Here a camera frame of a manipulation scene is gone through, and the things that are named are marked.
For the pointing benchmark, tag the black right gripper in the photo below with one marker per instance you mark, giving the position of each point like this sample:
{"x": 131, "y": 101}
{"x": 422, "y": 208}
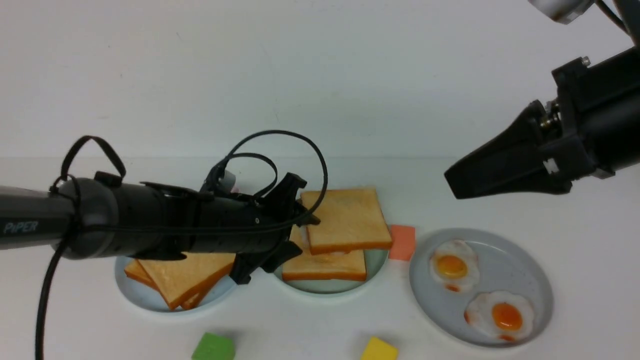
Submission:
{"x": 590, "y": 129}

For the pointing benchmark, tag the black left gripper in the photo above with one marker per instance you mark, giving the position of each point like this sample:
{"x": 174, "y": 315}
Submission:
{"x": 257, "y": 231}

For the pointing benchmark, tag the toast bread slice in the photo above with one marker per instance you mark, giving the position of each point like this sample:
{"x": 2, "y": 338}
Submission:
{"x": 135, "y": 271}
{"x": 350, "y": 220}
{"x": 178, "y": 281}

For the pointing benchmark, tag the toast slice sandwich base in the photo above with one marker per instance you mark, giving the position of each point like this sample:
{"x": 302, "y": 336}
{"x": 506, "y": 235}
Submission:
{"x": 350, "y": 267}

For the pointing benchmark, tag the fried egg toy top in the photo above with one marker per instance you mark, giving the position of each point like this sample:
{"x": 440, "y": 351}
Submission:
{"x": 306, "y": 245}

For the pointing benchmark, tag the fried egg toy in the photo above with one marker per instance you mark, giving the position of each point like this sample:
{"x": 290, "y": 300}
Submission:
{"x": 501, "y": 315}
{"x": 455, "y": 266}
{"x": 306, "y": 245}

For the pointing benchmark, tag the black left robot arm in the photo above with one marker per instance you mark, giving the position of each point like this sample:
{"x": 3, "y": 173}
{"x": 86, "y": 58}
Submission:
{"x": 103, "y": 216}

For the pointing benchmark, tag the grey egg plate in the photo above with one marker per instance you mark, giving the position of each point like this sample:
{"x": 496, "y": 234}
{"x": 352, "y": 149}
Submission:
{"x": 503, "y": 265}

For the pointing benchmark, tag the fried egg toy back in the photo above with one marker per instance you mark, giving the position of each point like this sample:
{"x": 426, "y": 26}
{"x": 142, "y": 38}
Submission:
{"x": 455, "y": 266}

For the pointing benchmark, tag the mint green centre plate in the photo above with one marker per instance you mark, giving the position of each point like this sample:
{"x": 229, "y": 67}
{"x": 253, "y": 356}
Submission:
{"x": 375, "y": 260}

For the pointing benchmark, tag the green wooden block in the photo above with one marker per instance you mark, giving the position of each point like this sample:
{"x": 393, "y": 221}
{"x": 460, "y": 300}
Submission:
{"x": 214, "y": 347}

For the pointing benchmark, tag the light blue bread plate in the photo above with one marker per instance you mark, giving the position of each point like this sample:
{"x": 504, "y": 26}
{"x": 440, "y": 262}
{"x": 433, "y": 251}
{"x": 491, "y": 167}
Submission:
{"x": 147, "y": 299}

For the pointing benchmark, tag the orange wooden block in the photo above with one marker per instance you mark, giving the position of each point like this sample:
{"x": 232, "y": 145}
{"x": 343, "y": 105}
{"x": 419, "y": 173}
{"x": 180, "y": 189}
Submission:
{"x": 404, "y": 242}

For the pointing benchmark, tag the fried egg toy front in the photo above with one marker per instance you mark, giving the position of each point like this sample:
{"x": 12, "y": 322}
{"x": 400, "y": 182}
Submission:
{"x": 501, "y": 315}

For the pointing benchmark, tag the yellow wooden block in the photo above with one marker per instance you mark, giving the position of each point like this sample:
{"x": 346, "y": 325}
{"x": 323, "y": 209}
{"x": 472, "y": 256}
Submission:
{"x": 378, "y": 349}

